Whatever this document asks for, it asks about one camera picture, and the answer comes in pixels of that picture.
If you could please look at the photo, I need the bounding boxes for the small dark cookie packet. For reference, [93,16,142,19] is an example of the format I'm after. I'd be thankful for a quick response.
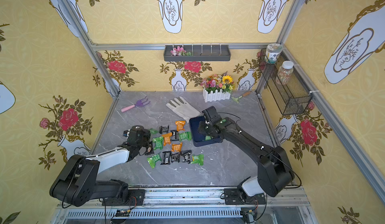
[159,125,169,135]

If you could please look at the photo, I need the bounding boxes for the white fence flower pot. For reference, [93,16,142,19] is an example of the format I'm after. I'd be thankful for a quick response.
[200,74,235,103]

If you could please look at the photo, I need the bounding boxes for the black wire mesh basket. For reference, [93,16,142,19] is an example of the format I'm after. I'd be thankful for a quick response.
[259,49,312,115]

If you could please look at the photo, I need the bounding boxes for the white lid labelled jar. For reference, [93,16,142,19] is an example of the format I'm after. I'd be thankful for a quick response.
[265,43,283,64]

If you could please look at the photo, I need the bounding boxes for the pink artificial flowers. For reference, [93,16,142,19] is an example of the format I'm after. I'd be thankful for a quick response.
[170,46,192,56]

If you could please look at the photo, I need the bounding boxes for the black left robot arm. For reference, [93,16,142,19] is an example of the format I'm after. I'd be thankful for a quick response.
[49,125,151,207]

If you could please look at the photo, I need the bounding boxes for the small circuit board right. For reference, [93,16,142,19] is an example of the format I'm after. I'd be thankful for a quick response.
[241,210,256,224]

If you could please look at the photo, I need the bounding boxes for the grey wall shelf tray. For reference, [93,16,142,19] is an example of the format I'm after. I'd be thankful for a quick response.
[163,44,231,62]

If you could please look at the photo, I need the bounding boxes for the pink purple garden rake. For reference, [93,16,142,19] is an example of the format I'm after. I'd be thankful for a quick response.
[121,97,150,113]

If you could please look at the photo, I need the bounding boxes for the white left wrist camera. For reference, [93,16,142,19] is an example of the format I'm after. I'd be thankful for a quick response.
[122,130,130,138]

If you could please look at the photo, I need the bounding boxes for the white fabric garden glove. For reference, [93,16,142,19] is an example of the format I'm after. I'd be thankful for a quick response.
[166,97,201,121]

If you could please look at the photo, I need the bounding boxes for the small circuit board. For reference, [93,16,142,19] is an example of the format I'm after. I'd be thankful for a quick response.
[115,209,131,218]
[241,210,256,224]

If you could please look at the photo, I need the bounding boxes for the checkered black cookie packet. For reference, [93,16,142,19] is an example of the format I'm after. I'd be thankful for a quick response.
[180,150,192,164]

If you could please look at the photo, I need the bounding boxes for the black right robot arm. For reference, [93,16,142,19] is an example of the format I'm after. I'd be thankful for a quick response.
[199,106,295,198]

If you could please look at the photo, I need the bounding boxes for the dark blue storage box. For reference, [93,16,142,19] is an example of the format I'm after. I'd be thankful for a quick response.
[189,116,222,147]

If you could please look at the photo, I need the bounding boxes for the orange cookie packet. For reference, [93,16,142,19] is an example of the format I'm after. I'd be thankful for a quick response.
[162,132,173,146]
[171,143,182,152]
[175,121,186,132]

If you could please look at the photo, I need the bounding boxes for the green garden trowel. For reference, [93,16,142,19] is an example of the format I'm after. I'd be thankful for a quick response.
[231,91,251,103]

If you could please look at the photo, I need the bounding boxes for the small circuit board left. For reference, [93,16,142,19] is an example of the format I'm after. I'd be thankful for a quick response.
[115,209,131,218]

